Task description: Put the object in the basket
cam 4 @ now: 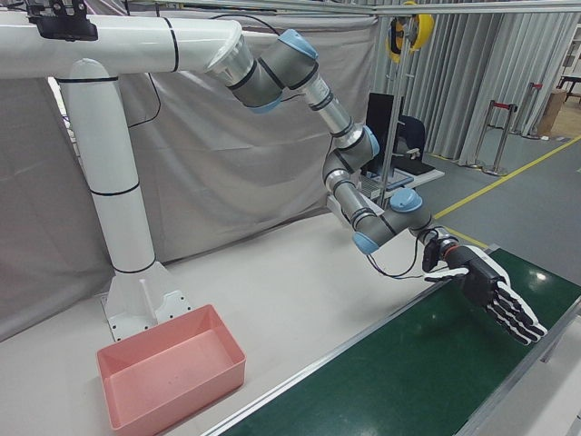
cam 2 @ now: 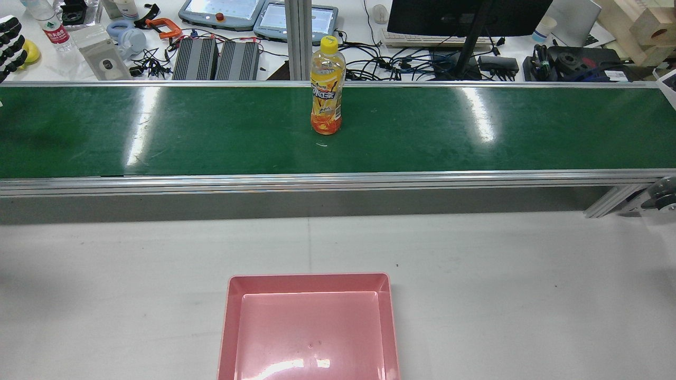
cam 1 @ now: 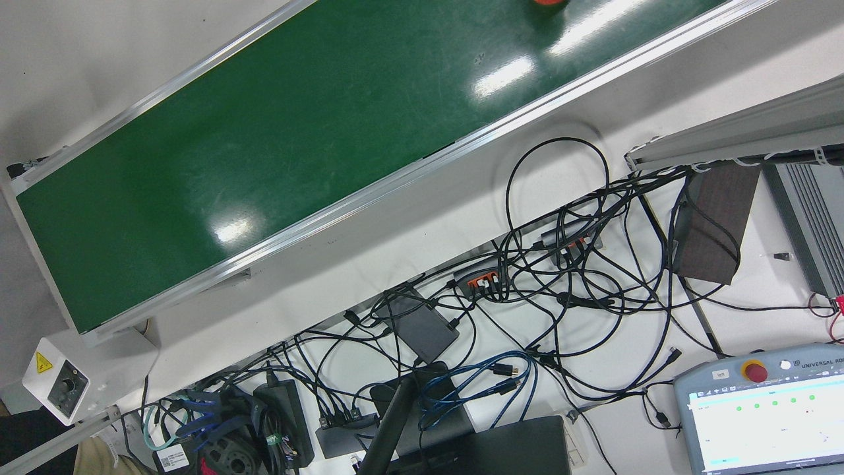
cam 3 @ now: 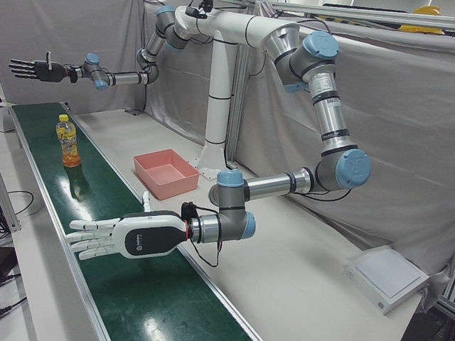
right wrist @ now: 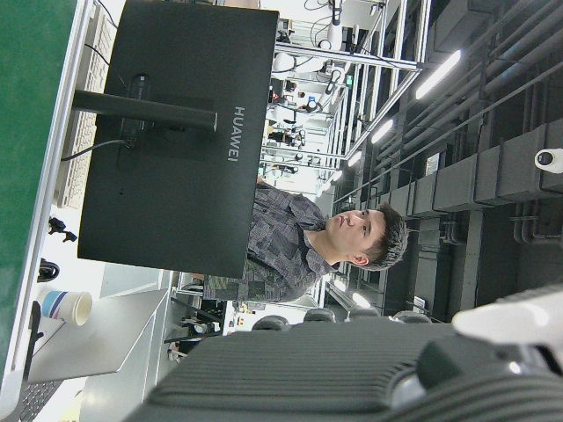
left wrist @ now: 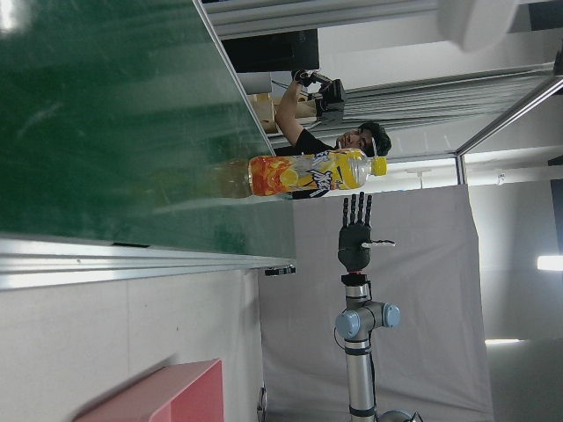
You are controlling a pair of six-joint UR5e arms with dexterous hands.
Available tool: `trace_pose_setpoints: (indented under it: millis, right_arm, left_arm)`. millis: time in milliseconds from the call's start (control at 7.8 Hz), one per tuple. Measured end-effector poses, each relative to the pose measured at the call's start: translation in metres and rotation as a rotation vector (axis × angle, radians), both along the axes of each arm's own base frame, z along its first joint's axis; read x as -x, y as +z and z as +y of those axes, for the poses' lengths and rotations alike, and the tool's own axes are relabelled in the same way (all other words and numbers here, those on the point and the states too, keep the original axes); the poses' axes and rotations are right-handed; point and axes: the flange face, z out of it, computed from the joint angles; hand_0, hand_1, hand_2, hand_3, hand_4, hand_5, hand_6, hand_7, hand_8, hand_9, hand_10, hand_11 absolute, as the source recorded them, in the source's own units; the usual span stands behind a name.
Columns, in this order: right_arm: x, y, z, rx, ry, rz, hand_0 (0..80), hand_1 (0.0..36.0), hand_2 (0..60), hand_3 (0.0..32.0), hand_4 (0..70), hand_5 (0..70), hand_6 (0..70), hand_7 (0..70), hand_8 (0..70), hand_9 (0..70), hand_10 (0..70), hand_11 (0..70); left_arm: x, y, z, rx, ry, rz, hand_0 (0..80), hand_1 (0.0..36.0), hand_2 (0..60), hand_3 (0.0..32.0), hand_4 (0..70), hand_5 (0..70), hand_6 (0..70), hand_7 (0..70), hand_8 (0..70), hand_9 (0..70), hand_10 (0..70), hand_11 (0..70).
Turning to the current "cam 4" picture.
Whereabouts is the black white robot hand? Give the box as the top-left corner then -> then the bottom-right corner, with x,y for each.
424,244 -> 547,347

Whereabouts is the pink plastic basket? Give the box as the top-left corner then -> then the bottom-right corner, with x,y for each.
96,303 -> 248,431

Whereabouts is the green conveyor belt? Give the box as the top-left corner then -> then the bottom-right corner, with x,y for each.
222,248 -> 581,436

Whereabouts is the white desk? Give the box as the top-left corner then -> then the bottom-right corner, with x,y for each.
358,156 -> 446,202

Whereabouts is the dark blue office chair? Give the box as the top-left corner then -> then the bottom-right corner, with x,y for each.
394,114 -> 428,158

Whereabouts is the cardboard box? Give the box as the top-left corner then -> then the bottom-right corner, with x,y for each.
538,89 -> 568,138

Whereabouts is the black computer monitor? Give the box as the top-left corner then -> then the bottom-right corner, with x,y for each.
365,92 -> 405,179

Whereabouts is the light grey table cloth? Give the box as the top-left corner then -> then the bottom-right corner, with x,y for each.
0,199 -> 496,436

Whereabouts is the grey pleated curtain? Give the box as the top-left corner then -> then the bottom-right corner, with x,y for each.
376,11 -> 581,167

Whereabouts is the grey fabric curtain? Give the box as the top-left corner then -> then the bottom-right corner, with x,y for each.
0,8 -> 380,342

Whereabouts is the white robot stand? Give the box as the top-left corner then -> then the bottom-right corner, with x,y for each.
0,13 -> 242,344

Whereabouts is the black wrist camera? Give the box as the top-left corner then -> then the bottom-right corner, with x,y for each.
420,233 -> 444,273

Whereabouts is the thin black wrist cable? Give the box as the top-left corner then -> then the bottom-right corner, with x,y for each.
365,235 -> 431,280

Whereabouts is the chrome stanchion post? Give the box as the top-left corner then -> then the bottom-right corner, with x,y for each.
469,99 -> 497,173
483,103 -> 519,177
524,81 -> 545,138

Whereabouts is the yellow hose reel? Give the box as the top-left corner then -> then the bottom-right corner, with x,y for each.
385,12 -> 436,64

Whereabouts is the long black cable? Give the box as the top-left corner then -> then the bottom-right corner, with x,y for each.
126,12 -> 283,129

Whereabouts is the black camera on stand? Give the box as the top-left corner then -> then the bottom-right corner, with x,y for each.
25,0 -> 99,43

